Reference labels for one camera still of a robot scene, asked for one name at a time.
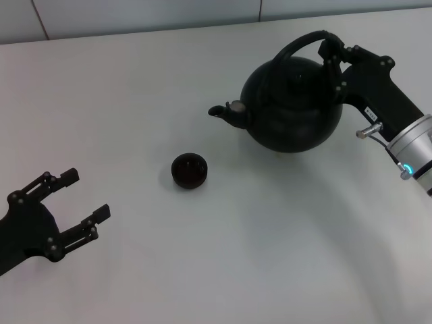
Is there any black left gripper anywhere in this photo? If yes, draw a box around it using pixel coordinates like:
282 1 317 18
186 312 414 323
0 167 111 277

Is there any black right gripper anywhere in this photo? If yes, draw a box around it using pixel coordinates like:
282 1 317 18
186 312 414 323
317 36 425 142

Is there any black round teapot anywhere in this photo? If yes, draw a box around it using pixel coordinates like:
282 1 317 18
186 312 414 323
208 30 344 155

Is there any small black teacup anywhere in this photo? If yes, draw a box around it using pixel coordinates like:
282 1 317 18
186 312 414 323
171 153 209 189

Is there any black teapot lid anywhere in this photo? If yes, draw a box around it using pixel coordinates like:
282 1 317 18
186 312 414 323
275 62 327 97

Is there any silver plug on right gripper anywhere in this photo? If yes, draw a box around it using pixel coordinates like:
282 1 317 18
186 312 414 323
354 121 411 182

